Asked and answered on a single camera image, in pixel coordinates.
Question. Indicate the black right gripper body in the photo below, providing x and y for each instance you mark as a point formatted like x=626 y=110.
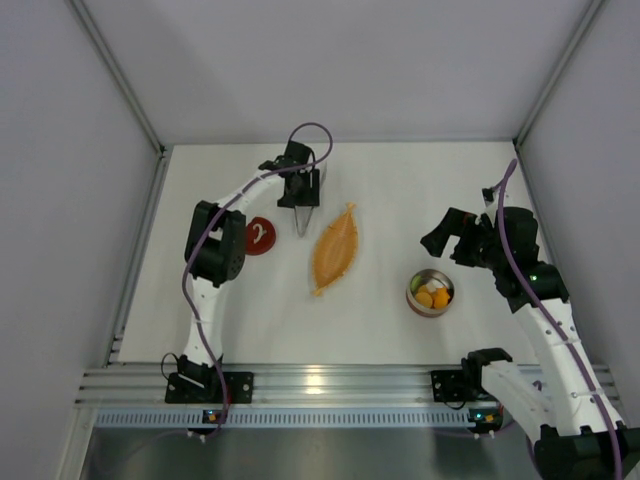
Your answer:
x=451 y=230

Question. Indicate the green round cake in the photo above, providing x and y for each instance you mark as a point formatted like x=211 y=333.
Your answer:
x=415 y=283

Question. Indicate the aluminium frame post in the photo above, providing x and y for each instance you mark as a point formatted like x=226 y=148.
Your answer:
x=576 y=37
x=100 y=44

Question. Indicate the aluminium left frame post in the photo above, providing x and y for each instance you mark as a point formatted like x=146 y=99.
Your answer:
x=100 y=44

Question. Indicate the metal round lunch box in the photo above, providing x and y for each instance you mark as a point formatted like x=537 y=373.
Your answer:
x=426 y=276

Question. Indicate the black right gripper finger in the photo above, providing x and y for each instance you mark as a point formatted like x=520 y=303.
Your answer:
x=452 y=224
x=435 y=241

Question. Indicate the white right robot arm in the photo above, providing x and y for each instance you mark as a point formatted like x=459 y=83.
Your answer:
x=573 y=428

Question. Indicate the metal serving tongs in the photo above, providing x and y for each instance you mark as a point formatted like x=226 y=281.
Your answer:
x=302 y=219

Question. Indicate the boat-shaped woven basket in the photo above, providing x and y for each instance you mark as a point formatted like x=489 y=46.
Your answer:
x=335 y=251

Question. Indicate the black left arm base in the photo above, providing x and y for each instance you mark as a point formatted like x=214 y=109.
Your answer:
x=240 y=387

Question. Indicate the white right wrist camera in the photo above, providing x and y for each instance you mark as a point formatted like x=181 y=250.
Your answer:
x=491 y=200

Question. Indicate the red round lid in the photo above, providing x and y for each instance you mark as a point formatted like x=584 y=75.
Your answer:
x=261 y=236

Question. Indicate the aluminium front rail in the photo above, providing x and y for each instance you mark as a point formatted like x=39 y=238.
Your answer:
x=291 y=396

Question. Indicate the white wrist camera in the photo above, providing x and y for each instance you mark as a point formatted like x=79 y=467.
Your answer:
x=491 y=200
x=323 y=168

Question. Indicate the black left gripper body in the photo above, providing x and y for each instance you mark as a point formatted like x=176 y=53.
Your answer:
x=300 y=201

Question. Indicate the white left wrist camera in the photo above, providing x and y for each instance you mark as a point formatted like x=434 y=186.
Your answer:
x=323 y=168

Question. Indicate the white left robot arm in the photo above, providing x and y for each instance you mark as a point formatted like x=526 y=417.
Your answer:
x=215 y=254

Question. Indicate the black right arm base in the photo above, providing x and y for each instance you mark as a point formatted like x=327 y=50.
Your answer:
x=450 y=386

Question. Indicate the aluminium right frame post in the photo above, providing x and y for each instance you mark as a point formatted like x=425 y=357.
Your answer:
x=576 y=37

